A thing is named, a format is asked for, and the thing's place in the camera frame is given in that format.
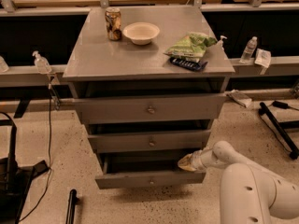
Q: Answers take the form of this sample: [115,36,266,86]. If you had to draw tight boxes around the grey top drawer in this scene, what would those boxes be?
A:
[74,94,225,124]

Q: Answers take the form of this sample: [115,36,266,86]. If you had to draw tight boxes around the grey drawer cabinet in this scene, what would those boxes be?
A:
[62,5,235,189]

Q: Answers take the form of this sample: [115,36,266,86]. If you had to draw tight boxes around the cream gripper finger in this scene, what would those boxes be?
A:
[180,153,194,163]
[178,163,196,172]

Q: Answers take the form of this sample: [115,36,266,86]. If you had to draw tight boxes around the clear bottle far left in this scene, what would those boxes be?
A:
[0,56,9,72]

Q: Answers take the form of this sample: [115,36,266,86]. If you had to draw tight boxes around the white paper bowl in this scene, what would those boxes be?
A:
[122,22,160,46]

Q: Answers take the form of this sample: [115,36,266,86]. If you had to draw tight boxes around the black hanging cable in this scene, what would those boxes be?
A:
[18,83,56,223]

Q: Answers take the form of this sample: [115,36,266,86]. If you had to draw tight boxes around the black bar on floor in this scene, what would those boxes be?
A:
[65,189,78,224]

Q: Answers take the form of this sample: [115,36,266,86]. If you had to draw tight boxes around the folded cloth on ledge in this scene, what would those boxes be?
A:
[228,90,252,108]

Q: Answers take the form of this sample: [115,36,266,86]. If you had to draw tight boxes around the sanitizer pump bottle behind cabinet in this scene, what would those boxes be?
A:
[217,35,227,50]

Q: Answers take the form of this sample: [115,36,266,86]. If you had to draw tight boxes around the grey middle drawer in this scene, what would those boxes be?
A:
[88,130,210,153]

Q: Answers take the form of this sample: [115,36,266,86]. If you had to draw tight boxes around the black stand leg right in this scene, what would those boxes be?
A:
[258,102,299,160]

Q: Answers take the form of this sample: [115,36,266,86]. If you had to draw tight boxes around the black power adapter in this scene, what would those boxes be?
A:
[272,101,289,109]

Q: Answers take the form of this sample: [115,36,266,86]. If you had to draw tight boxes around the dark blue snack bar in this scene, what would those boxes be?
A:
[169,58,207,72]

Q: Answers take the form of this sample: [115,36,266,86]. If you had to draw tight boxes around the grey drawer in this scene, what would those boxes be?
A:
[74,94,225,124]
[88,130,210,153]
[95,149,206,189]

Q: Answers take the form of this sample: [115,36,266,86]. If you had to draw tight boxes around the green chip bag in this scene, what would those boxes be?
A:
[164,32,217,63]

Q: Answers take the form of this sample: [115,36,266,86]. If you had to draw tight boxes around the white wipe packet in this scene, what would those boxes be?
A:
[254,49,271,68]

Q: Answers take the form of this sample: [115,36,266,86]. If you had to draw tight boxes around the black stand base left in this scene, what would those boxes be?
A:
[0,112,50,224]

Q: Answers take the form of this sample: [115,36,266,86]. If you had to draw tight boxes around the clear water bottle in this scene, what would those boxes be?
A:
[240,36,257,63]

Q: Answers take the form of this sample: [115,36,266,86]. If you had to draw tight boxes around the grey bottom drawer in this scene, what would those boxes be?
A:
[95,149,206,189]

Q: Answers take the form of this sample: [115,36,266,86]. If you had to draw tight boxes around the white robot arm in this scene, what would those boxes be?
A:
[178,141,299,224]

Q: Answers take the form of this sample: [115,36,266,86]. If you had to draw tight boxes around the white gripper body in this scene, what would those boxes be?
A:
[191,150,206,171]

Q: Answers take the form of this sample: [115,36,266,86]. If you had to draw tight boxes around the patterned drink can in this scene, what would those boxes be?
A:
[105,7,122,41]

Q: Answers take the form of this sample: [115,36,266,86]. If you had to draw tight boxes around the sanitizer pump bottle left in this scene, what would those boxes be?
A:
[33,50,51,75]

